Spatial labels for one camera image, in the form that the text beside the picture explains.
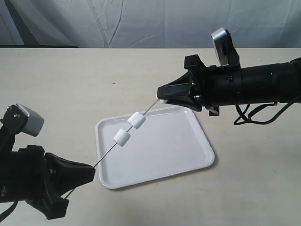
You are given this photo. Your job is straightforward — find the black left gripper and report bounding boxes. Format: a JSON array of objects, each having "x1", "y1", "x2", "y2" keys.
[{"x1": 0, "y1": 145, "x2": 95, "y2": 220}]

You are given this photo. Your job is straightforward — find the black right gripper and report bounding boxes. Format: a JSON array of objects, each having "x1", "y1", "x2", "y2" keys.
[{"x1": 157, "y1": 55, "x2": 242, "y2": 116}]

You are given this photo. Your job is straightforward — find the thin metal skewer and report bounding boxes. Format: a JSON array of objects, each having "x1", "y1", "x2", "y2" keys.
[{"x1": 65, "y1": 99, "x2": 159, "y2": 200}]

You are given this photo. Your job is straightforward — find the white marshmallow removed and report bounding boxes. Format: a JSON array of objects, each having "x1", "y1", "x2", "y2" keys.
[
  {"x1": 113, "y1": 129, "x2": 131, "y2": 147},
  {"x1": 159, "y1": 99, "x2": 168, "y2": 103},
  {"x1": 127, "y1": 112, "x2": 146, "y2": 129}
]

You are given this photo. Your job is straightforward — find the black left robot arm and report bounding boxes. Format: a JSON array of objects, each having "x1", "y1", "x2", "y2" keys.
[{"x1": 0, "y1": 145, "x2": 95, "y2": 220}]

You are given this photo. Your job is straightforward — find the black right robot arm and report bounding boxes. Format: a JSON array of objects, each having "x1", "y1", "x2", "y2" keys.
[{"x1": 157, "y1": 55, "x2": 301, "y2": 116}]

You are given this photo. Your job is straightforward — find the white rectangular plastic tray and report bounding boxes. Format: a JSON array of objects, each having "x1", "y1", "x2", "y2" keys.
[{"x1": 95, "y1": 106, "x2": 215, "y2": 189}]

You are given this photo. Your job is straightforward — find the grey backdrop curtain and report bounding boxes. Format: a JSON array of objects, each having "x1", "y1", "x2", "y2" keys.
[{"x1": 0, "y1": 0, "x2": 301, "y2": 48}]

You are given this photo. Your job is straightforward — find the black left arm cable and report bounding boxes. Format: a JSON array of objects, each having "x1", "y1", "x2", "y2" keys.
[{"x1": 0, "y1": 200, "x2": 18, "y2": 215}]

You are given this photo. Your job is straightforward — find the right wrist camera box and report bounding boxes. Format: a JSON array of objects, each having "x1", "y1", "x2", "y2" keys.
[{"x1": 211, "y1": 28, "x2": 240, "y2": 66}]

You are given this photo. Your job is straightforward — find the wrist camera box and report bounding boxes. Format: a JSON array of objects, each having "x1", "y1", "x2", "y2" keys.
[
  {"x1": 0, "y1": 103, "x2": 44, "y2": 137},
  {"x1": 211, "y1": 28, "x2": 240, "y2": 66}
]

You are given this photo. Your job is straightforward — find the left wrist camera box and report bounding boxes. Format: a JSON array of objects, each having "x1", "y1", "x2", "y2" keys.
[{"x1": 0, "y1": 103, "x2": 44, "y2": 137}]

